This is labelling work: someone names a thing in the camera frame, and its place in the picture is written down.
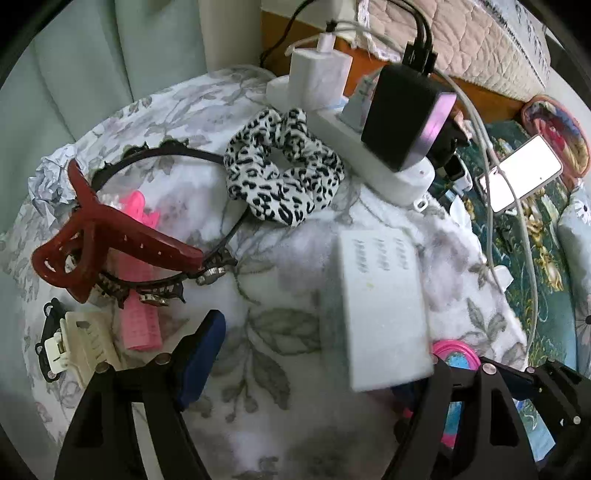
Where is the small white-edged device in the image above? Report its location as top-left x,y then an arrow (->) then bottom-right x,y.
444,154 -> 474,193

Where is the white power strip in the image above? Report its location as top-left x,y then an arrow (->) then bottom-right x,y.
266,75 -> 435,207

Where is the large white charger adapter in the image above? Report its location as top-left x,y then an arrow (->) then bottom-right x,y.
289,48 -> 353,112

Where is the dark green patterned blanket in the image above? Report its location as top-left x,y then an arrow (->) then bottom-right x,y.
434,119 -> 583,370

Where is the white paper ball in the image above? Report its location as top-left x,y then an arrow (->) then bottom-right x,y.
28,143 -> 89,219

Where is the pink hair roller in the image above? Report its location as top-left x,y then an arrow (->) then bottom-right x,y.
121,270 -> 163,352

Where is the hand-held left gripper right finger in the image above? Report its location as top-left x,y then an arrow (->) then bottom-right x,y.
382,356 -> 542,480

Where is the small black white hair clip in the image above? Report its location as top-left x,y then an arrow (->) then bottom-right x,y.
36,299 -> 71,385

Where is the thin black cable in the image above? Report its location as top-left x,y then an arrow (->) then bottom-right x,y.
259,0 -> 324,70

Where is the thick black cable pair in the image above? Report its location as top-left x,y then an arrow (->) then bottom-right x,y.
406,0 -> 435,49

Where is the leopard print scrunchie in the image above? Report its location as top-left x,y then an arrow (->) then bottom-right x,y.
223,106 -> 345,228

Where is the pink round container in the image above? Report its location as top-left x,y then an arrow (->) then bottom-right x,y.
402,338 -> 482,449

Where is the black rhinestone headband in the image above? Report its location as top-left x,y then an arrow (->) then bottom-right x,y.
90,142 -> 239,309

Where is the small white plug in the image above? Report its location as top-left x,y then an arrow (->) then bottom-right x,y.
316,21 -> 341,54

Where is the pale green curtain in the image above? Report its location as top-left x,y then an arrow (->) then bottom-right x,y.
0,0 -> 209,236

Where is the dark red hair claw clip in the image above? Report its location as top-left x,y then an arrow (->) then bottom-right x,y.
31,159 -> 204,305

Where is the white rectangular box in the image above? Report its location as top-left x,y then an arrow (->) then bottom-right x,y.
322,227 -> 435,393

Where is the smartphone with lit screen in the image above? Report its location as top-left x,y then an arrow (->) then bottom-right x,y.
477,134 -> 565,214

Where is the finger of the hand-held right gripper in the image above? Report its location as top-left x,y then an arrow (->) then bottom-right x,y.
501,359 -> 585,430

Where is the colourful round cushion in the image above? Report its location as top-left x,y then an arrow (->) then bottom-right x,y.
521,94 -> 591,177

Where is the black charger block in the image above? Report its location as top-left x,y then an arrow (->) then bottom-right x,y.
361,64 -> 458,173

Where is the pale floral pillow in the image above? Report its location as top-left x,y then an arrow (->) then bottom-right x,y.
556,182 -> 591,370

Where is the pink quilted mattress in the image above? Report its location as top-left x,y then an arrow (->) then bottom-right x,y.
355,0 -> 555,100

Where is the printed white plug adapter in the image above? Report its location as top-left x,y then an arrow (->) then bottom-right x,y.
341,75 -> 380,132

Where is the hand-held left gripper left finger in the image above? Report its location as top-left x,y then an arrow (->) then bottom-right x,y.
54,309 -> 227,480

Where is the grey floral white blanket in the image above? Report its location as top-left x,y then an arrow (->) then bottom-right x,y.
0,64 -> 532,480

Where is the cream hair claw clip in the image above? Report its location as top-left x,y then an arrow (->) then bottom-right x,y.
59,308 -> 122,389

